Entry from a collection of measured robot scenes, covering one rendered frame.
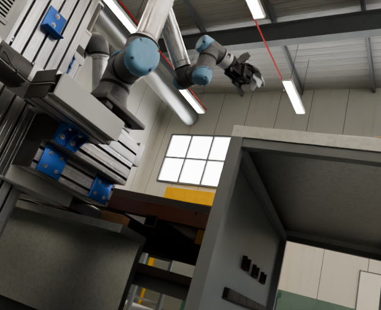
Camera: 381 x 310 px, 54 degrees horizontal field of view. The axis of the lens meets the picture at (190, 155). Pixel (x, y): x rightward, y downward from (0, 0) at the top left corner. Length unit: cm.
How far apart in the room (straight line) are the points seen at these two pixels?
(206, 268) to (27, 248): 97
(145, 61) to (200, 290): 74
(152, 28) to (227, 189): 63
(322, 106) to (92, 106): 1078
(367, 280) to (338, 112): 462
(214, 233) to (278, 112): 1092
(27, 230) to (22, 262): 14
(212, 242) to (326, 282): 880
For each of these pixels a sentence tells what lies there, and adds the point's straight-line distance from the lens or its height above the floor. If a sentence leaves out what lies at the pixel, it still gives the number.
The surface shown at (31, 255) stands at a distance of 180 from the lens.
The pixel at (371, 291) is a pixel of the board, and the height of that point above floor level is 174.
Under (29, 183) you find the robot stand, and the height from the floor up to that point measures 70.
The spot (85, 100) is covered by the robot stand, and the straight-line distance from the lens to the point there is 108.
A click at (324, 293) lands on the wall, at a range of 981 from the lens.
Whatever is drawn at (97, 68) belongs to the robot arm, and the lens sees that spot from 201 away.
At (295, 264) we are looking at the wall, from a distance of 1004.
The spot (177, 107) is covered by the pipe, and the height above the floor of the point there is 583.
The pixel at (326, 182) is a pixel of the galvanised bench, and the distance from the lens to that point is 150.
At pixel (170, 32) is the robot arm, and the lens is 161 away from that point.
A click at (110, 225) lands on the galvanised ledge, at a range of 140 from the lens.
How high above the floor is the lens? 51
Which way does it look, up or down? 20 degrees up
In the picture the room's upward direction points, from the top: 17 degrees clockwise
